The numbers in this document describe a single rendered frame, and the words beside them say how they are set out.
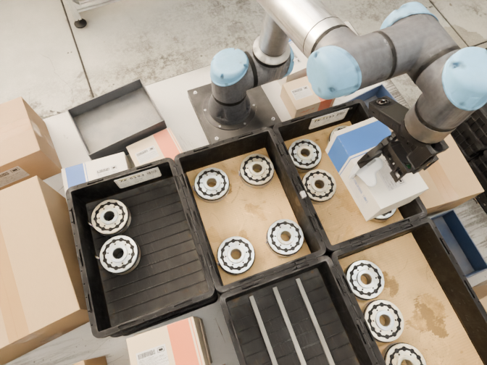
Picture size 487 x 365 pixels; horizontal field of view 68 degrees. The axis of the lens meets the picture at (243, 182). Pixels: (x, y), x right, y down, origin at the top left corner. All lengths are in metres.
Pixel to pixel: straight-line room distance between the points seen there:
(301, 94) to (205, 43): 1.31
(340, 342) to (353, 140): 0.52
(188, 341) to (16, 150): 0.77
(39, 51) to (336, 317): 2.39
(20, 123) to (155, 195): 0.49
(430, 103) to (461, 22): 2.50
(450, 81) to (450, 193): 0.68
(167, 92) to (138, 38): 1.23
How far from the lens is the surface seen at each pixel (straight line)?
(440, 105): 0.60
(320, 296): 1.04
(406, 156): 0.73
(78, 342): 1.22
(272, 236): 1.01
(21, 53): 2.82
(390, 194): 0.82
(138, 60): 2.51
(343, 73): 0.54
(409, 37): 0.61
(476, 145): 1.89
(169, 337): 0.93
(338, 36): 0.58
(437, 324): 1.14
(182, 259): 1.04
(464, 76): 0.57
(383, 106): 0.76
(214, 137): 1.24
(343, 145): 0.83
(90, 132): 1.35
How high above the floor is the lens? 1.84
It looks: 68 degrees down
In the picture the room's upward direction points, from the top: 3 degrees clockwise
